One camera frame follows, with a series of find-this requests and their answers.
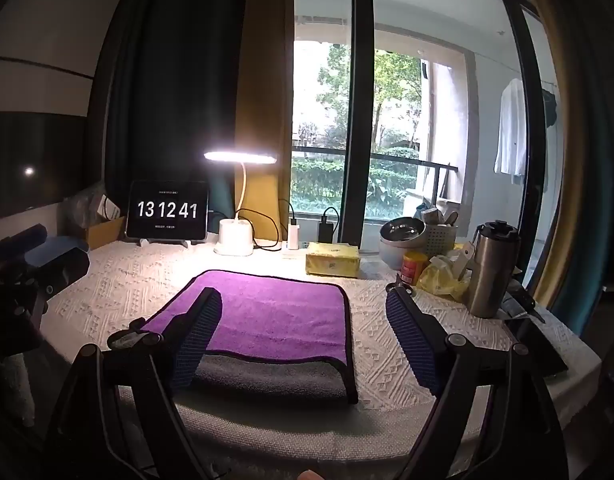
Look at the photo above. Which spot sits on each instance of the yellow plastic bag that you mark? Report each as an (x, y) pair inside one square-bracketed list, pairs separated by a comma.
[(442, 280)]

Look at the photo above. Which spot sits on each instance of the yellow curtain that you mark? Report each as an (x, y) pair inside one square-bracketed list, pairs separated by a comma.
[(267, 85)]

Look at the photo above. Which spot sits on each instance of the white hanging shirt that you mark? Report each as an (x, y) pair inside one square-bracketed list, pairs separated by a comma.
[(511, 125)]

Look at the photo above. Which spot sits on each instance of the white charger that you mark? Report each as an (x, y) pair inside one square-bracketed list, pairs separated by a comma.
[(293, 235)]

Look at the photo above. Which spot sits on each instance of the stainless steel thermos bottle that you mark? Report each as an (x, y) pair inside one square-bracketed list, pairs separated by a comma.
[(489, 270)]

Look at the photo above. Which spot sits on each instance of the balcony railing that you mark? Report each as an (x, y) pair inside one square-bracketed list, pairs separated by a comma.
[(387, 157)]

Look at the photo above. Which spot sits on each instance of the yellow tissue pack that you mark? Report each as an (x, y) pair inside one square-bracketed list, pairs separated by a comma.
[(333, 260)]

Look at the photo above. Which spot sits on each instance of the black tablet with clock display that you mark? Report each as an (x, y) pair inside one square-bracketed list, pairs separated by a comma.
[(169, 209)]

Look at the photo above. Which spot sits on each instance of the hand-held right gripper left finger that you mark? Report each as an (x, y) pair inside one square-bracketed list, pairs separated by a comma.
[(202, 331)]

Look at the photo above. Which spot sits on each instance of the cardboard box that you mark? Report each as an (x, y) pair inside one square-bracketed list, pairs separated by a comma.
[(104, 232)]

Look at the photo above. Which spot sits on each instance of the clear plastic bag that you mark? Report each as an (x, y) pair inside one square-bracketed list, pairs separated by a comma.
[(84, 207)]

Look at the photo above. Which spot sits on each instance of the black power adapter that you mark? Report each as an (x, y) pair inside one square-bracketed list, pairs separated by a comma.
[(327, 230)]

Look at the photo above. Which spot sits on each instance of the red and yellow can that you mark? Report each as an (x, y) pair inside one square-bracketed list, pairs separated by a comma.
[(413, 267)]

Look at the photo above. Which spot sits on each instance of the steel bowl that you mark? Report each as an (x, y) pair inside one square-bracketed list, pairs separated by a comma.
[(402, 232)]

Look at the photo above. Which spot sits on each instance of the dark curtain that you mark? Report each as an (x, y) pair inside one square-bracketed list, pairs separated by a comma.
[(177, 70)]

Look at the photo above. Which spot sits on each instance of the white textured table cloth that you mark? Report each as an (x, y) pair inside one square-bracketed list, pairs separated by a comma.
[(137, 280)]

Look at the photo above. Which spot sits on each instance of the black phone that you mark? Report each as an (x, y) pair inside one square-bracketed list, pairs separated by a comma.
[(537, 342)]

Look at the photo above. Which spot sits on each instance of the dark hanging garment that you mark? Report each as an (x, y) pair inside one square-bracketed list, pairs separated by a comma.
[(549, 107)]

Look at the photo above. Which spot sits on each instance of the person's right hand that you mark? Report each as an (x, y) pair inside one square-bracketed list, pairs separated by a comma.
[(309, 475)]

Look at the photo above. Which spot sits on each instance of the white tablet stand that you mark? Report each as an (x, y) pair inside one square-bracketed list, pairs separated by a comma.
[(146, 242)]

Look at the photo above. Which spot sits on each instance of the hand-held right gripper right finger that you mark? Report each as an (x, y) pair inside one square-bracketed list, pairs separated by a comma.
[(412, 340)]

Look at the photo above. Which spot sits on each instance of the white desk lamp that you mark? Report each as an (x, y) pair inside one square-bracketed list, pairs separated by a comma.
[(234, 235)]

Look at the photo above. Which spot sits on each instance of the white plastic basket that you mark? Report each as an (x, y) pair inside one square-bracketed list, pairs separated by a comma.
[(439, 240)]

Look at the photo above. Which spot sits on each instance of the purple and grey towel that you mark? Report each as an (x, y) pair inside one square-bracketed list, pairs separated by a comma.
[(277, 310)]

